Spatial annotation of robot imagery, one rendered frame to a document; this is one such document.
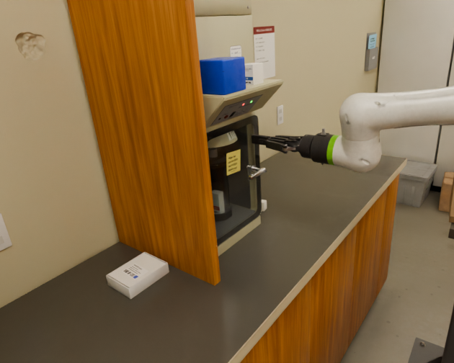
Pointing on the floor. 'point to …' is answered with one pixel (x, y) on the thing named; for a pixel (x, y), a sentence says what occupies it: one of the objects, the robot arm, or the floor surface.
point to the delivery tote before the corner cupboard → (415, 182)
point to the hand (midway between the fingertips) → (261, 140)
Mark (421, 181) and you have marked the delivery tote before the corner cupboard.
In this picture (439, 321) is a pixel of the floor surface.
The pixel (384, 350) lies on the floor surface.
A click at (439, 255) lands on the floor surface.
